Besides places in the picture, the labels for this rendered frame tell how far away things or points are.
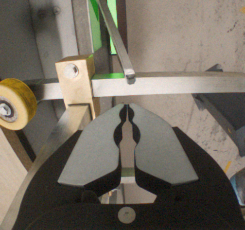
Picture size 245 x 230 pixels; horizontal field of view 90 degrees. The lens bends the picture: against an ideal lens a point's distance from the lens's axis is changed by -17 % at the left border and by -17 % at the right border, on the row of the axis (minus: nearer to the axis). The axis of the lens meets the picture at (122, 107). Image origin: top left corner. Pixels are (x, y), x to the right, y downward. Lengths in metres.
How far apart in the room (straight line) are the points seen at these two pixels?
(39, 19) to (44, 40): 0.06
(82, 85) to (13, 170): 0.27
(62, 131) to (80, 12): 0.28
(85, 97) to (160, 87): 0.12
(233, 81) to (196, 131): 1.28
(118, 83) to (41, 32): 0.35
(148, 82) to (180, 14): 0.93
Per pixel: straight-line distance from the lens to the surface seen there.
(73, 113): 0.23
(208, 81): 0.27
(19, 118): 0.25
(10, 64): 0.42
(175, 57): 1.14
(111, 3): 0.37
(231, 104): 0.95
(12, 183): 0.47
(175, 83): 0.24
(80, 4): 0.38
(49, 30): 0.50
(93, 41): 0.28
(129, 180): 0.40
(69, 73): 0.22
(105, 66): 0.38
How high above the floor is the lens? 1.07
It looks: 60 degrees down
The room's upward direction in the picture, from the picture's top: 178 degrees counter-clockwise
